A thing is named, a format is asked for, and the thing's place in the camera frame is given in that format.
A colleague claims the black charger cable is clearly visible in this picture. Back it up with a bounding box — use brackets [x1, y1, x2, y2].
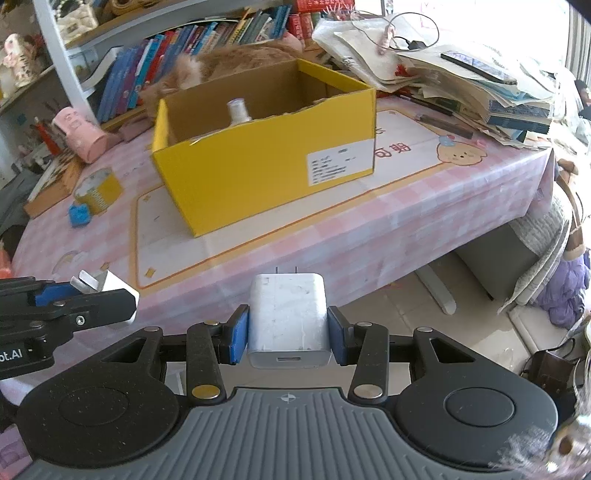
[382, 11, 441, 53]

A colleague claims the pink checkered table mat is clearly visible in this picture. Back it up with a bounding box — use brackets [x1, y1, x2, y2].
[8, 94, 555, 398]

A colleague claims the wooden chess board box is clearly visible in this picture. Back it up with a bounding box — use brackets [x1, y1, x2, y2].
[24, 150, 86, 219]

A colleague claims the pink cylindrical humidifier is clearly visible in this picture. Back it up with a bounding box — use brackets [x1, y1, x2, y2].
[52, 107, 108, 164]

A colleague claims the blue block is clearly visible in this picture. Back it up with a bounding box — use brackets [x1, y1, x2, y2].
[68, 204, 92, 228]

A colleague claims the small white metal clip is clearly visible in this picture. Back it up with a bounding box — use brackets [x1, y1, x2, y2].
[70, 270, 140, 307]

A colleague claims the row of lower shelf books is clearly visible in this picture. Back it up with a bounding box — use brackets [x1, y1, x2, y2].
[89, 4, 301, 123]

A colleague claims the white pump bottle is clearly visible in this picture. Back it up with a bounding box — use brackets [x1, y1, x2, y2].
[228, 98, 252, 125]

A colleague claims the stack of papers and bags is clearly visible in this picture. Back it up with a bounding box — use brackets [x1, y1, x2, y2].
[312, 19, 585, 153]

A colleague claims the orange fluffy cat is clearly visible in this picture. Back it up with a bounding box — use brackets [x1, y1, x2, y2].
[140, 39, 304, 121]

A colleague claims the white bookshelf frame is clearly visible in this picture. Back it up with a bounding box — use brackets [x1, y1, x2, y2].
[32, 0, 288, 126]

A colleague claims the yellow cardboard box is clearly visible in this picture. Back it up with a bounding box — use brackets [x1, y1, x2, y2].
[151, 59, 377, 236]

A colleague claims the white usb charger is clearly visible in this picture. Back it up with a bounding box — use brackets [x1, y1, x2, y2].
[247, 273, 332, 370]

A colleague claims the yellow tape roll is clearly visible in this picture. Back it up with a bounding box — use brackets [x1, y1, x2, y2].
[74, 168, 123, 216]

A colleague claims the red book box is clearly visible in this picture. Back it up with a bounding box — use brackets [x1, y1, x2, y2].
[293, 0, 355, 13]

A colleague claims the white rabbit figurine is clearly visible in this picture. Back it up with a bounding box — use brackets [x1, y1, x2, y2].
[1, 33, 40, 97]

